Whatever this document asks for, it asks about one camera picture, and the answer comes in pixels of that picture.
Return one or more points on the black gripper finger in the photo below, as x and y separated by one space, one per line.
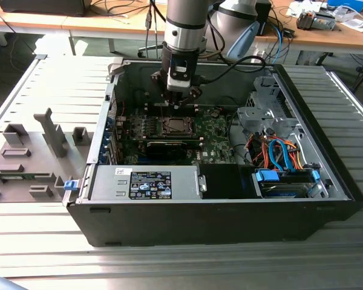
158 77
195 92

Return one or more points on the metal locking lever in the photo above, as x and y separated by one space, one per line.
162 112

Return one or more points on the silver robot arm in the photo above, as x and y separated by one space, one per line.
184 30

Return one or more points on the office chair base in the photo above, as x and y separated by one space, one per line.
140 53

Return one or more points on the round coin battery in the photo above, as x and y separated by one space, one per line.
215 113

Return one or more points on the green motherboard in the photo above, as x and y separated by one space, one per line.
214 139

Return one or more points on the white board sticker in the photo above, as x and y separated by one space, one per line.
205 154

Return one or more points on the black graphics card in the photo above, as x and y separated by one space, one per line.
166 151

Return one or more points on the metal drive cage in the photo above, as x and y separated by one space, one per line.
260 117

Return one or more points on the black upright box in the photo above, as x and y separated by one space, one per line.
263 18

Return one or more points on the black plastic shroud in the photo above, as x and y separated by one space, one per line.
221 181

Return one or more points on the hard disk in blue carrier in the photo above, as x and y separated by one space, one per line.
266 175

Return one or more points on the grey power supply unit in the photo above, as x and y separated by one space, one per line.
109 184

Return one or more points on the black PC case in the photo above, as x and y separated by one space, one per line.
199 226

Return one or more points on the large black box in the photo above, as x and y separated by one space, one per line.
42 6

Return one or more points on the wooden desk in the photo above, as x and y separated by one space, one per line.
320 37
33 21

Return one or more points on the blue case latch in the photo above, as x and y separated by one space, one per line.
70 185

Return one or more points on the grey desk device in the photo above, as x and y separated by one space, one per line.
320 21

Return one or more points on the grey parts rack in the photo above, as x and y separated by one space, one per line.
39 163

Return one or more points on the blue cardboard box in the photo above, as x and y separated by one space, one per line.
346 3

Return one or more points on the green RAM stick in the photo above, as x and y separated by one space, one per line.
15 177

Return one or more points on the white papers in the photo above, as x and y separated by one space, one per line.
358 24

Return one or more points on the blue grey rounded object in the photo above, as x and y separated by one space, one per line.
1 284

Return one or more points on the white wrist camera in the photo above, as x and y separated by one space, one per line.
178 83

